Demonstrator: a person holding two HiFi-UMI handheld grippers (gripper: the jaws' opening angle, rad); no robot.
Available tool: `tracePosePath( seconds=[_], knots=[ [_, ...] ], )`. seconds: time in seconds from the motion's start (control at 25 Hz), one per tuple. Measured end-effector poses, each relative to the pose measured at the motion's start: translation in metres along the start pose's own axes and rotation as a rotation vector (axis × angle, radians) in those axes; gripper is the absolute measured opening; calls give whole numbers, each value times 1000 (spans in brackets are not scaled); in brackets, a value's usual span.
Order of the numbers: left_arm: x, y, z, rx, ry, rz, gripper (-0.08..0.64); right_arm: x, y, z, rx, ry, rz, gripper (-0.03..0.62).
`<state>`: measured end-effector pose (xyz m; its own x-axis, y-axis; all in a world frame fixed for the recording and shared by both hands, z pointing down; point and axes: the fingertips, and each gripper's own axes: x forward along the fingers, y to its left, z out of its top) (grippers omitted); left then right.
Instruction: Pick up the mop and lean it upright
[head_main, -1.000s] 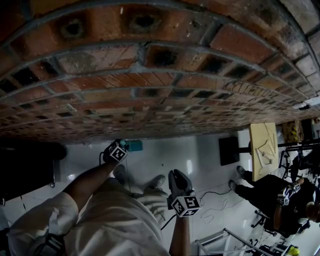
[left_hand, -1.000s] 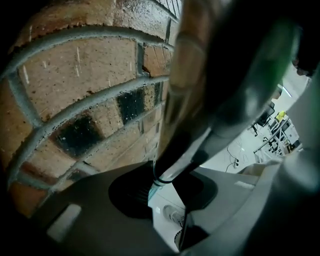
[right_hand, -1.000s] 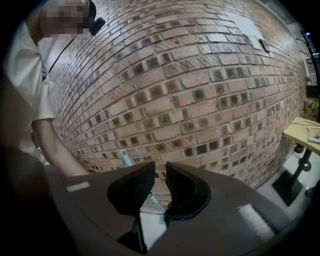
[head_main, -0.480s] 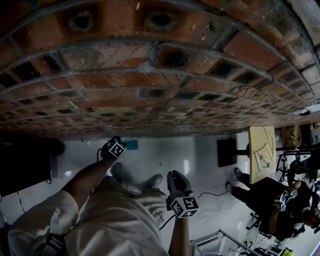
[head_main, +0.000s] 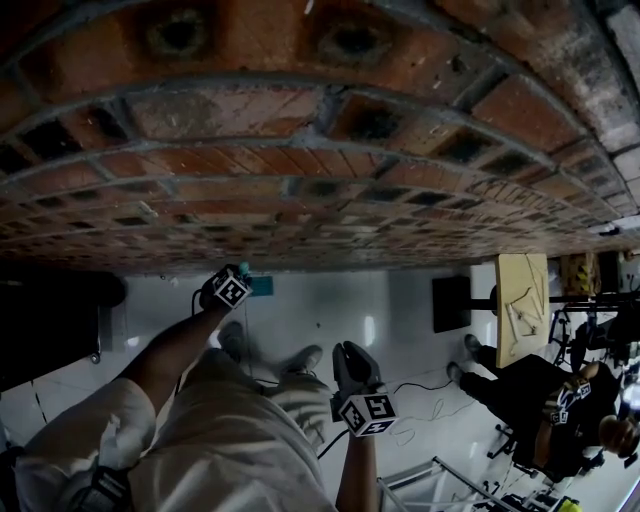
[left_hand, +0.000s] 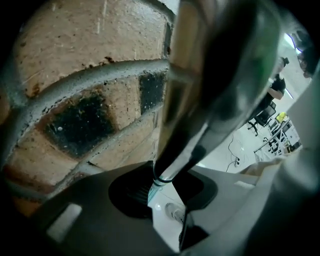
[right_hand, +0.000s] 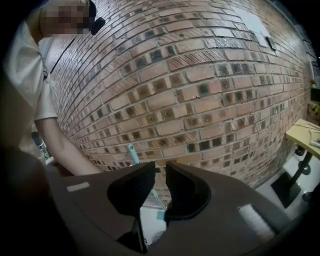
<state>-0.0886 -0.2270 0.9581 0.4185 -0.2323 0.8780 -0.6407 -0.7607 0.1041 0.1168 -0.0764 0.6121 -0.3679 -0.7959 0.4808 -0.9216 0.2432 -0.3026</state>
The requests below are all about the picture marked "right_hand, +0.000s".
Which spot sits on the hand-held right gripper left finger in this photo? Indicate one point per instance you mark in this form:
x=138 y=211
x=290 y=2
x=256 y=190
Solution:
x=132 y=185

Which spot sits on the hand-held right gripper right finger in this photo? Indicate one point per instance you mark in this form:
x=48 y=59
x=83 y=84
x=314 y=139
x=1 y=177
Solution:
x=187 y=195

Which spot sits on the teal mop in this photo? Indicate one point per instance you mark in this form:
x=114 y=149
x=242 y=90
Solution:
x=132 y=153

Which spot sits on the person's left forearm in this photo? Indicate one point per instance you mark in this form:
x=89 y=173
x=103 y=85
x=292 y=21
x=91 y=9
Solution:
x=67 y=150

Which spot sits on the black table base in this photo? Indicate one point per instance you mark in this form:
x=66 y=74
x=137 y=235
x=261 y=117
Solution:
x=287 y=190

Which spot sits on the yellow wooden table top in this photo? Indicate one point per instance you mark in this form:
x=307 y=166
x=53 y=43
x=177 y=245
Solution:
x=300 y=136

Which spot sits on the person's beige shirt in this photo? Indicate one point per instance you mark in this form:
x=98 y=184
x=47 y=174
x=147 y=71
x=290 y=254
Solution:
x=25 y=75

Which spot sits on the small white paper sheet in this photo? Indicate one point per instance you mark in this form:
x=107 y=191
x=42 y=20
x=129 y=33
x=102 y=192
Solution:
x=261 y=40

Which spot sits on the large white paper sheet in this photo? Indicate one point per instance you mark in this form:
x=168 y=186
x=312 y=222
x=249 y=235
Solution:
x=250 y=21

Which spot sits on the black head-mounted camera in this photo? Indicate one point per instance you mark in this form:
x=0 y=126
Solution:
x=96 y=25

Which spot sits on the black wall switch box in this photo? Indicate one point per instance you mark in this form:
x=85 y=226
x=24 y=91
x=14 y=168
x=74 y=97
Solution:
x=271 y=43

